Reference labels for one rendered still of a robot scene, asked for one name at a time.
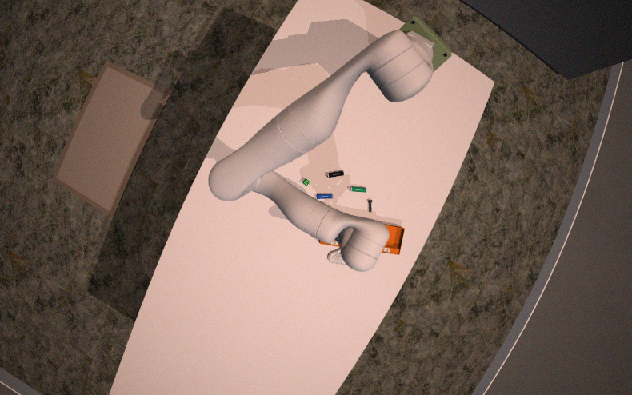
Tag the black battery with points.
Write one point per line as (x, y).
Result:
(335, 174)

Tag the orange rack of three bins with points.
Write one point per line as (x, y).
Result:
(394, 244)

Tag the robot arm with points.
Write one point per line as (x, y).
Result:
(399, 72)

